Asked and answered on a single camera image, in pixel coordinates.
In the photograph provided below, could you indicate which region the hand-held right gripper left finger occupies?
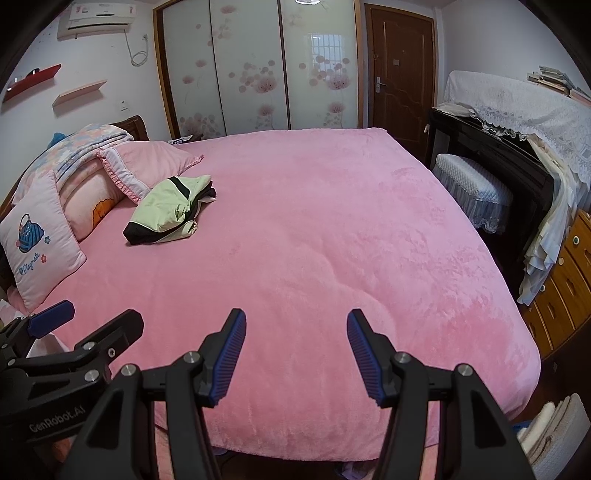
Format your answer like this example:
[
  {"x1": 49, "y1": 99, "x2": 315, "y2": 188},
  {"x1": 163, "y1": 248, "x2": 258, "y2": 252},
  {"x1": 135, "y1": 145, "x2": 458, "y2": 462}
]
[{"x1": 58, "y1": 308, "x2": 247, "y2": 480}]

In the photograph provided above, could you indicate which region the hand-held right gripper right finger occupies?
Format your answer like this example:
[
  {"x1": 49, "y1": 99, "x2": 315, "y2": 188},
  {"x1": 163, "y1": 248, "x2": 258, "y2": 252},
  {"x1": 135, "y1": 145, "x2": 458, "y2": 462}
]
[{"x1": 346, "y1": 308, "x2": 536, "y2": 480}]

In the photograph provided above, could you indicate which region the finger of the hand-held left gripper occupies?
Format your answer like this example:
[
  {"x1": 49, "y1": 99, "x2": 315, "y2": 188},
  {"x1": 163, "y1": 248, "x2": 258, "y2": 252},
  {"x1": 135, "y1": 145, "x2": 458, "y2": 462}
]
[
  {"x1": 18, "y1": 309, "x2": 145, "y2": 385},
  {"x1": 2, "y1": 300, "x2": 75, "y2": 347}
]

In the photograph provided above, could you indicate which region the green and black hooded jacket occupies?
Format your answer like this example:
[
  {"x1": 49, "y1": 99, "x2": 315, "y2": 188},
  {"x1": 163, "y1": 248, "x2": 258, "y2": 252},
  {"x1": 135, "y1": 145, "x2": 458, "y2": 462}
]
[{"x1": 122, "y1": 174, "x2": 218, "y2": 246}]

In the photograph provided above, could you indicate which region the pink handbag print cushion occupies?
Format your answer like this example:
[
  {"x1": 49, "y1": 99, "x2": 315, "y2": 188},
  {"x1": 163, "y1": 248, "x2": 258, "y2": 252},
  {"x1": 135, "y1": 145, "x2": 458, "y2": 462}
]
[{"x1": 0, "y1": 172, "x2": 88, "y2": 312}]

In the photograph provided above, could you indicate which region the peach pillow with orange print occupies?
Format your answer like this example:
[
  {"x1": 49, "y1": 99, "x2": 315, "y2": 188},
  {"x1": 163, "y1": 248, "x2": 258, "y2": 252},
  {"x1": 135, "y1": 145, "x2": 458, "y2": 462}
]
[{"x1": 59, "y1": 171, "x2": 126, "y2": 243}]

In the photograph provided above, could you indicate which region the pink bed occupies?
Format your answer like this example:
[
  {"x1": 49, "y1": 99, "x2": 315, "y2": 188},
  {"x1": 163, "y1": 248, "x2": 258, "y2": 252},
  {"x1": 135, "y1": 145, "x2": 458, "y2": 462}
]
[{"x1": 9, "y1": 128, "x2": 542, "y2": 462}]

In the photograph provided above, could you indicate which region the pink ruffled pillow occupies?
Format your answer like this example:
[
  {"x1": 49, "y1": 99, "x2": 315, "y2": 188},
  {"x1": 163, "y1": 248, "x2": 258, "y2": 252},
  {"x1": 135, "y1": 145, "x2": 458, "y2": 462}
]
[{"x1": 96, "y1": 141, "x2": 205, "y2": 205}]

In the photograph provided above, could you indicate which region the floral folded quilt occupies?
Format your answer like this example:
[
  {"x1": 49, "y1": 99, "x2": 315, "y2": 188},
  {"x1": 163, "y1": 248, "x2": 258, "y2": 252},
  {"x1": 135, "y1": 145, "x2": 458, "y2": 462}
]
[{"x1": 11, "y1": 123, "x2": 136, "y2": 204}]

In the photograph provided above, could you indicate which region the white covered stool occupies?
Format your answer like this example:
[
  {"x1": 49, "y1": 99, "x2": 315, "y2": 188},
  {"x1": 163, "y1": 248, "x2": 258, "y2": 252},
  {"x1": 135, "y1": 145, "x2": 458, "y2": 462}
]
[{"x1": 431, "y1": 153, "x2": 514, "y2": 234}]

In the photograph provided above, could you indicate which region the wooden headboard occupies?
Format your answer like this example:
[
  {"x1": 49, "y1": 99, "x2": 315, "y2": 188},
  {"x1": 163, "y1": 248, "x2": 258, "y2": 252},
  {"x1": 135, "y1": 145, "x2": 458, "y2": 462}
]
[{"x1": 108, "y1": 115, "x2": 151, "y2": 141}]

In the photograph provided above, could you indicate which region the stack of cream cloths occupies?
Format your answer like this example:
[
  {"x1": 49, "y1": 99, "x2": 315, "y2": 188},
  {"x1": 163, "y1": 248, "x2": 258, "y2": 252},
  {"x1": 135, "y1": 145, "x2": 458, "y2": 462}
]
[{"x1": 517, "y1": 393, "x2": 591, "y2": 480}]

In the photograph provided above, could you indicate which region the wooden chest of drawers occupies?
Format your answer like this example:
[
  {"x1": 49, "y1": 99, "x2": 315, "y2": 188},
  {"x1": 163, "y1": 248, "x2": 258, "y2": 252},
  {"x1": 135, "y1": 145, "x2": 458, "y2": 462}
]
[{"x1": 519, "y1": 210, "x2": 591, "y2": 358}]

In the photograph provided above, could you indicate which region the cream hanging cloth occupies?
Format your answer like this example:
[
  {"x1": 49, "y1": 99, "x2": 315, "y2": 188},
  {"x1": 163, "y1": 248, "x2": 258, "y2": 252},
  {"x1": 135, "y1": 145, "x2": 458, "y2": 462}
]
[{"x1": 517, "y1": 136, "x2": 585, "y2": 305}]

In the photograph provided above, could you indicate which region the floral sliding door wardrobe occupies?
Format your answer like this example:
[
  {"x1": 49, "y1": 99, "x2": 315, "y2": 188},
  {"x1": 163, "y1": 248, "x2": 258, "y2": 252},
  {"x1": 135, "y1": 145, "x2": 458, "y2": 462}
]
[{"x1": 152, "y1": 0, "x2": 365, "y2": 139}]

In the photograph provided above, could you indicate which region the white lace cover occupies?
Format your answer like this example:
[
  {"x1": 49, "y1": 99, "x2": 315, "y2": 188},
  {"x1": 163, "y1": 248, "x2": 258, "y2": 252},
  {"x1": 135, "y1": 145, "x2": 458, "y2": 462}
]
[{"x1": 436, "y1": 70, "x2": 591, "y2": 185}]

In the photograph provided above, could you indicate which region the brown wooden door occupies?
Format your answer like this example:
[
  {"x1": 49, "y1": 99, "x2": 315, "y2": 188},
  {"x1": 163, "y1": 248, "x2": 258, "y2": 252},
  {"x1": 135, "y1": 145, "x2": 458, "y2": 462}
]
[{"x1": 364, "y1": 4, "x2": 437, "y2": 162}]

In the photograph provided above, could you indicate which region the white air conditioner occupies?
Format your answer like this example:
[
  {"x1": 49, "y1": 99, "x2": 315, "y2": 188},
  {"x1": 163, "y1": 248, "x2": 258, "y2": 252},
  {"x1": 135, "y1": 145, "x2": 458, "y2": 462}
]
[{"x1": 56, "y1": 0, "x2": 139, "y2": 40}]

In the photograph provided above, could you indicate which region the stack of books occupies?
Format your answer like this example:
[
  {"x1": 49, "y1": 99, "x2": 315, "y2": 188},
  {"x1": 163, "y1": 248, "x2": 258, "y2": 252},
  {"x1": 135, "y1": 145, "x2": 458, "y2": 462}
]
[{"x1": 526, "y1": 65, "x2": 591, "y2": 104}]

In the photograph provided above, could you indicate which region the pale pink wall shelf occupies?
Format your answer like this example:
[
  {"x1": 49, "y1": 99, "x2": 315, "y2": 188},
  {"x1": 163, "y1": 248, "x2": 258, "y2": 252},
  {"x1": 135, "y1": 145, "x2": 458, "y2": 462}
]
[{"x1": 52, "y1": 80, "x2": 108, "y2": 108}]

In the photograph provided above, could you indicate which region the red wall shelf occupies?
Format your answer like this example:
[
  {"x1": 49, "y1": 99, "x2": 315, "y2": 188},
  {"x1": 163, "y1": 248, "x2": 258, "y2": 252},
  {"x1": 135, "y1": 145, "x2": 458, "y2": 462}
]
[{"x1": 2, "y1": 64, "x2": 62, "y2": 103}]

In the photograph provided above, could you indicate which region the white power cable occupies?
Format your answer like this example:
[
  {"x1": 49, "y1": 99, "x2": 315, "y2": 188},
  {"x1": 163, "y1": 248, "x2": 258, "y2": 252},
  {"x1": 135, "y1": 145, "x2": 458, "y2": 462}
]
[{"x1": 124, "y1": 32, "x2": 151, "y2": 66}]

